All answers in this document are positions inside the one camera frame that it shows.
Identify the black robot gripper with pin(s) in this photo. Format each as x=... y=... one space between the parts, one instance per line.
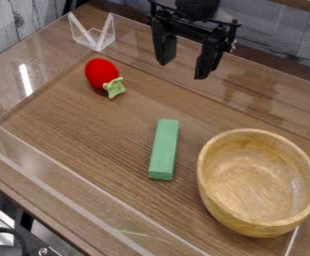
x=192 y=17

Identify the green rectangular block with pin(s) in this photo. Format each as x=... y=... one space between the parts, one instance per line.
x=164 y=153

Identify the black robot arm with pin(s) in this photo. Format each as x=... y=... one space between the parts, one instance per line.
x=195 y=19

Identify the light brown wooden bowl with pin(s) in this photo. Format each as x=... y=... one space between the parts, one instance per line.
x=253 y=176

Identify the red plush strawberry toy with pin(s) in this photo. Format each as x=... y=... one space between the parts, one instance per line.
x=104 y=77

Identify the clear acrylic corner bracket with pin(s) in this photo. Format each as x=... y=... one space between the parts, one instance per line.
x=93 y=38

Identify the black metal table frame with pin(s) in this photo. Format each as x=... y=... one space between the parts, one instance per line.
x=44 y=242

